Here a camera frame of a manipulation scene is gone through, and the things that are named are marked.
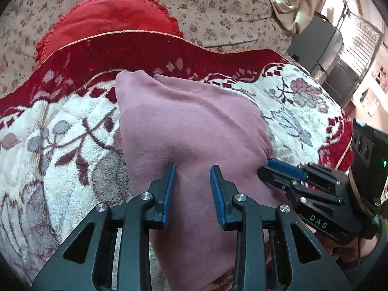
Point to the window with grille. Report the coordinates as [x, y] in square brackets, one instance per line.
[360, 33]

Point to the red fringed pillow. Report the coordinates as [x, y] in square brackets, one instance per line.
[106, 15]

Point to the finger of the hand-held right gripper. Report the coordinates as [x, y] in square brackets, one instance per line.
[272, 177]
[286, 166]

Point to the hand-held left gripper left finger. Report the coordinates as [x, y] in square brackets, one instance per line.
[170, 188]

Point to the small wall paper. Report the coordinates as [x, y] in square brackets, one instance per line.
[372, 107]

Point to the wall poster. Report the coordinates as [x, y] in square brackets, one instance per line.
[381, 78]

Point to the red white floral blanket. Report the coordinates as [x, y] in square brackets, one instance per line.
[60, 157]

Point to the floral bedsheet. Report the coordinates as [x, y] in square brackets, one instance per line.
[212, 6]

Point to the beige cloth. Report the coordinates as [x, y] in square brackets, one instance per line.
[288, 3]

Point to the pink garment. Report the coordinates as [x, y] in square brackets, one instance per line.
[188, 121]

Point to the dark cabinet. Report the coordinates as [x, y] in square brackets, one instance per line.
[318, 42]

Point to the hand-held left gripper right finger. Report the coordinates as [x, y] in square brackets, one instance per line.
[216, 194]

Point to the dark low box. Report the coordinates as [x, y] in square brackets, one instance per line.
[342, 81]

